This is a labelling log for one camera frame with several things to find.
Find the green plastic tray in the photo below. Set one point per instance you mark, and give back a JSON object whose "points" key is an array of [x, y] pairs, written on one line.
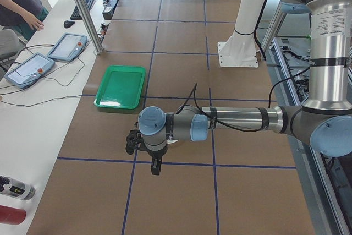
{"points": [[121, 87]]}

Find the teach pendant tablet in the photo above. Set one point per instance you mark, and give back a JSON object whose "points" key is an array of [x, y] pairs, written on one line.
{"points": [[68, 47], [29, 71]]}

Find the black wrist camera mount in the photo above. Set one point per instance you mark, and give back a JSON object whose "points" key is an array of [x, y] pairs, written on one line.
{"points": [[134, 141]]}

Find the aluminium frame post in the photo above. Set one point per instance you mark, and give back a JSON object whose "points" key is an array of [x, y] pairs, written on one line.
{"points": [[89, 25]]}

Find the person in dark shirt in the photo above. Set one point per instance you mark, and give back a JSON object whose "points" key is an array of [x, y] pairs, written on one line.
{"points": [[24, 16]]}

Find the near teach pendant tablet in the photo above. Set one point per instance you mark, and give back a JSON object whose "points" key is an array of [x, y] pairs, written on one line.
{"points": [[29, 71]]}

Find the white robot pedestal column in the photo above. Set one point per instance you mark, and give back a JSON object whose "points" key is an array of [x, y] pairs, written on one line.
{"points": [[240, 49]]}

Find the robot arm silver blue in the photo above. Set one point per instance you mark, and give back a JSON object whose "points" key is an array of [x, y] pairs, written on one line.
{"points": [[323, 121]]}

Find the clear water bottle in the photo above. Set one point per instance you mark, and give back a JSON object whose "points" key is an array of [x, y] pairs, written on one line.
{"points": [[16, 189]]}

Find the far teach pendant tablet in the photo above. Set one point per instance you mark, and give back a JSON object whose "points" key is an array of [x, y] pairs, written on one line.
{"points": [[68, 47]]}

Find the black computer mouse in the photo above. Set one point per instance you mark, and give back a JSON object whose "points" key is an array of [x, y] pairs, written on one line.
{"points": [[68, 23]]}

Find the red bottle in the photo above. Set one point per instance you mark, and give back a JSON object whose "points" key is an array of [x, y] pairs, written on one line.
{"points": [[12, 216]]}

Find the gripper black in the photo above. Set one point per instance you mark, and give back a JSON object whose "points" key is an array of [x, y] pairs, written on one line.
{"points": [[155, 155]]}

